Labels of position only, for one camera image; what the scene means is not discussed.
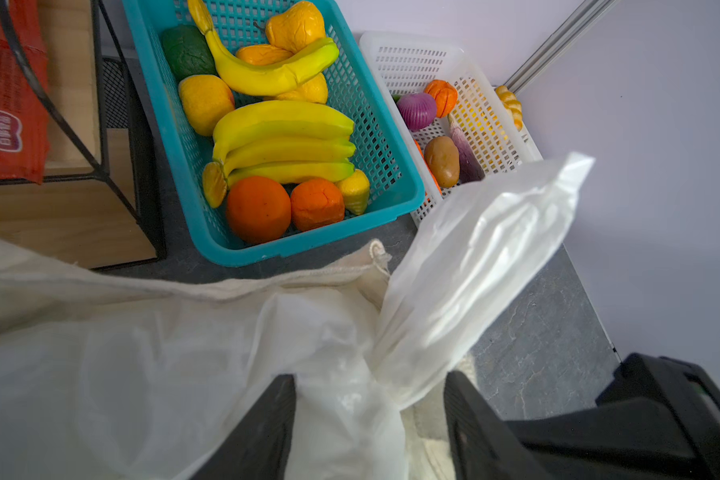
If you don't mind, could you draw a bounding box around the white plastic grocery bag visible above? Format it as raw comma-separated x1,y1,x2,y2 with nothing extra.
0,153,594,479

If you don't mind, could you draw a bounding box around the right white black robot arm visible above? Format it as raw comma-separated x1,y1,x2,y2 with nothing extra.
508,353,720,479

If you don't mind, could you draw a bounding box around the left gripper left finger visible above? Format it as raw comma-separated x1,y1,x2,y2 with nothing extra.
194,375,296,480

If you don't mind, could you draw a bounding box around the small striped purple eggplant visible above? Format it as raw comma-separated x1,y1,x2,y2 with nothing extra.
448,116,486,184

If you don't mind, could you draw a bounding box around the teal plastic fruit basket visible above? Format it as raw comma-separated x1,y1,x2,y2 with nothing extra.
123,1,425,267

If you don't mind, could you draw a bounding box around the green avocado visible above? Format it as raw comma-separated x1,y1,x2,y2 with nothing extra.
159,25,217,81

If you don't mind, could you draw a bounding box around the black wire wooden shelf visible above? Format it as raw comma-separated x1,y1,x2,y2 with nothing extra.
0,1,166,269

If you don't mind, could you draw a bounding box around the white plastic vegetable basket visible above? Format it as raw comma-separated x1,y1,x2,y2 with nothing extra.
359,31,542,223

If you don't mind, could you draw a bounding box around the yellow lemon front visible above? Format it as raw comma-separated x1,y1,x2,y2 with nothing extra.
336,169,370,216

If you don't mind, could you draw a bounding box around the brown potato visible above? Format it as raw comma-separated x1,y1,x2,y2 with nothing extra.
424,136,460,189

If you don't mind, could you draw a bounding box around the orange tangerine in white basket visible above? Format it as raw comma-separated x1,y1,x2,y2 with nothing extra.
424,79,459,118

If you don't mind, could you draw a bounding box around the orange fruit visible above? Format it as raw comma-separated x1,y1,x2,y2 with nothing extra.
226,176,291,245
291,178,345,232

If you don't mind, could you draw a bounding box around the single yellow banana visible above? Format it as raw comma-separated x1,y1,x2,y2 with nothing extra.
188,0,339,97

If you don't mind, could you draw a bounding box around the croissant right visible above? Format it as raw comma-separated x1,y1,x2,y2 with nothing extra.
495,85,524,131

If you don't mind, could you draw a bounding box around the orange fruit front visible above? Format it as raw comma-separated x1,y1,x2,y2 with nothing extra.
291,178,345,232

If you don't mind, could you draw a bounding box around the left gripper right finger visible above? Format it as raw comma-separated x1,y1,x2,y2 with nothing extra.
443,371,551,480

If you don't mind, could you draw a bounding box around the red snack packet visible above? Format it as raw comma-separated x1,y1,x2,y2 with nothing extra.
0,24,50,184

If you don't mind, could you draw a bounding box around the yellow banana bunch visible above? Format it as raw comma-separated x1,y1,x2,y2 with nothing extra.
202,100,356,208

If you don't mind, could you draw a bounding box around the yellow pear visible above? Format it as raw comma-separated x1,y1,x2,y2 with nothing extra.
265,1,326,53

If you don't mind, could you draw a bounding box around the orange carrot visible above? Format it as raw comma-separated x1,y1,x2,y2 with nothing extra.
414,139,442,196

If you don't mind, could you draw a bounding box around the orange fruit rear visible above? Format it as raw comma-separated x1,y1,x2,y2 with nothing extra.
226,176,291,245

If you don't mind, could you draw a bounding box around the purple red onion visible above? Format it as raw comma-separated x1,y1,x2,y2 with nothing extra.
396,93,437,132

